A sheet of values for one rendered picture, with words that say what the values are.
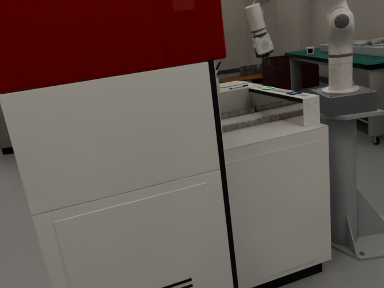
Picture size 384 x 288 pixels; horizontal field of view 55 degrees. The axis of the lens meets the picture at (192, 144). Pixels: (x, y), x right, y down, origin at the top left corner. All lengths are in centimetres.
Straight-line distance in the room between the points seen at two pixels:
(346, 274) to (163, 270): 110
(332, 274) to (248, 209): 68
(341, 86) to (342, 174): 49
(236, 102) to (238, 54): 944
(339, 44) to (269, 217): 94
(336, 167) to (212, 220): 97
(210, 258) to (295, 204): 57
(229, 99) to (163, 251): 112
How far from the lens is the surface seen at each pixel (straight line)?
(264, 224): 185
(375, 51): 457
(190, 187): 139
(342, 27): 202
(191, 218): 144
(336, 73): 211
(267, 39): 216
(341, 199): 230
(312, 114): 190
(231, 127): 192
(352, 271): 227
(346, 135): 217
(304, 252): 207
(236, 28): 1169
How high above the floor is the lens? 132
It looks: 16 degrees down
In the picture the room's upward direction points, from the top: 8 degrees counter-clockwise
